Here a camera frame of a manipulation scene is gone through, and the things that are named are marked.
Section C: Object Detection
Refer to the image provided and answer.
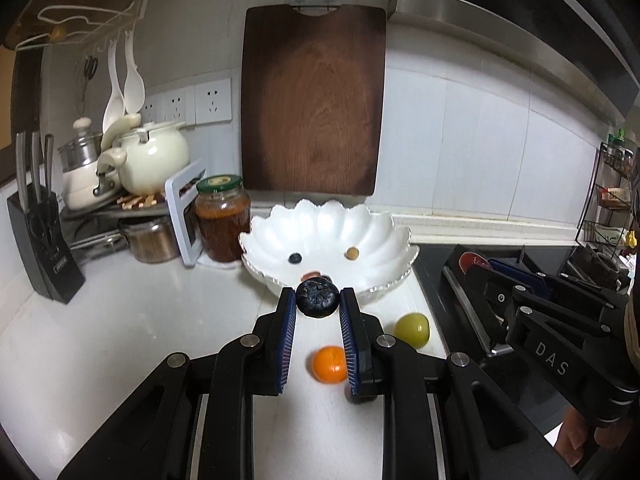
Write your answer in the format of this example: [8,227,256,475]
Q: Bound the steel pan lid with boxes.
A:
[67,230,128,256]

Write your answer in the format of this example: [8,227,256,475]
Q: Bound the green round fruit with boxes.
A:
[394,312,431,348]

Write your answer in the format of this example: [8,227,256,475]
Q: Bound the black gas stove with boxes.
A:
[412,245,640,401]

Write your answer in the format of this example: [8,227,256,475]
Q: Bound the cream ceramic pot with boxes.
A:
[97,112,192,196]

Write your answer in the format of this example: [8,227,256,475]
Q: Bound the wooden trivet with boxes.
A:
[116,192,166,209]

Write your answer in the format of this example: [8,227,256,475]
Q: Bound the black scissors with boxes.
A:
[81,55,100,111]

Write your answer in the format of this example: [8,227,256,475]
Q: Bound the black steel range hood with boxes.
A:
[385,0,640,126]

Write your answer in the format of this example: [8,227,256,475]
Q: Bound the white scalloped bowl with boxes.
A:
[239,199,420,306]

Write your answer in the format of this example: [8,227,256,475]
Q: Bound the stainless steel pot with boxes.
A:
[118,216,182,264]

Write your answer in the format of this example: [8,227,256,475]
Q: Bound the white kitchen shelf rack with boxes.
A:
[60,157,208,267]

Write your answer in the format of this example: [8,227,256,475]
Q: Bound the orange mandarin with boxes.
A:
[311,345,348,385]

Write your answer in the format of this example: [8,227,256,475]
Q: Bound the dark wooden cutting board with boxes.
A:
[241,4,388,197]

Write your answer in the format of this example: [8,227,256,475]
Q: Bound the black knife block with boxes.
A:
[6,185,86,304]

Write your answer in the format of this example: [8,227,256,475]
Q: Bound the glass jar with green lid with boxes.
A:
[194,174,252,263]

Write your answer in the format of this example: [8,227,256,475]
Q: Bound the person's right hand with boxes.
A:
[557,405,640,471]

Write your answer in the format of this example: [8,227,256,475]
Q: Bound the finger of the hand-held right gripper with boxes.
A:
[487,257,631,306]
[465,262,626,356]

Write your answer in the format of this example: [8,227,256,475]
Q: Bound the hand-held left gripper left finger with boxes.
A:
[57,287,298,480]

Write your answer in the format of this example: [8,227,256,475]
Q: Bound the steel handled knife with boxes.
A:
[44,134,56,188]
[31,131,42,191]
[15,131,28,196]

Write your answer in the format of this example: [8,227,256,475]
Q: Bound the dark brown window frame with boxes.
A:
[0,35,43,186]

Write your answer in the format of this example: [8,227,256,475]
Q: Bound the white rice spoon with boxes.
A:
[122,30,147,113]
[101,40,126,138]

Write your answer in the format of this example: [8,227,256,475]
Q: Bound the white wire wall rack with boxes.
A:
[14,0,156,53]

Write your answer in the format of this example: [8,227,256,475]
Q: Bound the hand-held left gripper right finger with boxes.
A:
[339,287,576,480]

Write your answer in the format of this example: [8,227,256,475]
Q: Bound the steel pot with white knob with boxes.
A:
[57,116,108,173]

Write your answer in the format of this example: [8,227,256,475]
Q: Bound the black wire spice rack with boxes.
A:
[575,142,640,261]

